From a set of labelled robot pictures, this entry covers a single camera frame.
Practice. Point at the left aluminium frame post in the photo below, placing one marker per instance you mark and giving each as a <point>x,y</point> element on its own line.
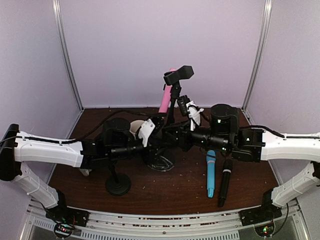
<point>65,53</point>

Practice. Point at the taped base microphone stand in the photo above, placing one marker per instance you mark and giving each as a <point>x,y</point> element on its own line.
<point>175,82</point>

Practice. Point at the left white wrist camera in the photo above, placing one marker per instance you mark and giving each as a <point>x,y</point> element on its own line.
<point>144,131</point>

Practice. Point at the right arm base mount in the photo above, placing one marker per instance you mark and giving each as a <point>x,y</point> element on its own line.
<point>264,217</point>

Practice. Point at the front aluminium rail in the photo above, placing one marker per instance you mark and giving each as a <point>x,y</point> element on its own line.
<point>220,225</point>

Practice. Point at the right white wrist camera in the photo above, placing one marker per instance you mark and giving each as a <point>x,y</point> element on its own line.
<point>194,114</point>

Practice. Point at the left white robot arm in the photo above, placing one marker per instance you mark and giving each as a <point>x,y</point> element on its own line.
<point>18,147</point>

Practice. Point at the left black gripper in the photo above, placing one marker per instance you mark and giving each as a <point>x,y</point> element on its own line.
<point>152,144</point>

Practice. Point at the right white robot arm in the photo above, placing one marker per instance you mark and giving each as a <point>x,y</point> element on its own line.
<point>253,143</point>

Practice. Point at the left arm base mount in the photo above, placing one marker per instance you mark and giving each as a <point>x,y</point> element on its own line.
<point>66,218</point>

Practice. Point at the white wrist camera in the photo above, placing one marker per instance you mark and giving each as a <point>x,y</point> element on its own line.
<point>194,114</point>
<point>144,131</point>

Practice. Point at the black toy microphone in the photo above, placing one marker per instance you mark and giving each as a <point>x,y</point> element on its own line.
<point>226,174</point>

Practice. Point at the yellow inside cup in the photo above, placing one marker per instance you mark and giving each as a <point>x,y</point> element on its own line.
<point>85,172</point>

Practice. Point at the right aluminium frame post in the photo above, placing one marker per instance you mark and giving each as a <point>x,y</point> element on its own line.
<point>264,30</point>

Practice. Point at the pink toy microphone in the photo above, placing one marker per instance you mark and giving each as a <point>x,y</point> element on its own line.
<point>165,99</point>

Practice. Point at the white ceramic mug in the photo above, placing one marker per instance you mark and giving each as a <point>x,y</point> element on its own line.
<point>134,128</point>

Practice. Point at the aluminium frame post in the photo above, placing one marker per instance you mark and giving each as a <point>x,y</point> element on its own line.
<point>65,53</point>
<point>264,30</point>

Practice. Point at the blue toy microphone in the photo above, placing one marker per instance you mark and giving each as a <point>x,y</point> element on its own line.
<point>211,173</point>

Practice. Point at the left black microphone stand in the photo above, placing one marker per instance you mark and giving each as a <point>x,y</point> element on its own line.
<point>118,184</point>

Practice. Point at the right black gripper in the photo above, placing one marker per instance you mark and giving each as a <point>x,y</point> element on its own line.
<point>184,139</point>

